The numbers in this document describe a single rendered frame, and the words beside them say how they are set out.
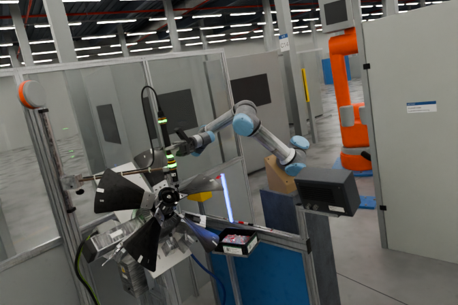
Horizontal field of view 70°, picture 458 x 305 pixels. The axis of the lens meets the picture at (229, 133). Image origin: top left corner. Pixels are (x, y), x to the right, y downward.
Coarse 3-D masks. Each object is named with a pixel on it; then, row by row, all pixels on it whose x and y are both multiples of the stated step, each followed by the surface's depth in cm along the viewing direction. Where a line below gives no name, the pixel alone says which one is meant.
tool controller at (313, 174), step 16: (304, 176) 160; (320, 176) 155; (336, 176) 150; (352, 176) 150; (304, 192) 161; (320, 192) 154; (336, 192) 148; (352, 192) 150; (304, 208) 168; (320, 208) 160; (336, 208) 153; (352, 208) 150
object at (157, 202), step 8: (160, 192) 171; (168, 192) 174; (176, 192) 175; (160, 200) 168; (168, 200) 170; (176, 200) 173; (152, 208) 175; (160, 208) 170; (168, 208) 169; (168, 216) 176
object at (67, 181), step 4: (64, 176) 192; (68, 176) 190; (72, 176) 188; (76, 176) 189; (80, 176) 192; (60, 180) 190; (64, 180) 188; (68, 180) 187; (72, 180) 187; (76, 180) 188; (64, 184) 188; (68, 184) 188; (72, 184) 188; (76, 184) 188; (80, 184) 191; (64, 188) 189; (68, 188) 188; (72, 188) 188; (76, 188) 188
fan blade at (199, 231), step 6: (186, 216) 178; (186, 222) 169; (192, 222) 177; (192, 228) 168; (198, 228) 173; (198, 234) 167; (204, 234) 172; (210, 234) 178; (204, 240) 166; (210, 240) 171; (216, 240) 175; (204, 246) 163; (210, 246) 166; (216, 246) 170
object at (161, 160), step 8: (144, 152) 193; (160, 152) 192; (136, 160) 191; (144, 160) 191; (152, 160) 190; (160, 160) 189; (152, 168) 187; (152, 176) 185; (160, 176) 183; (152, 184) 183
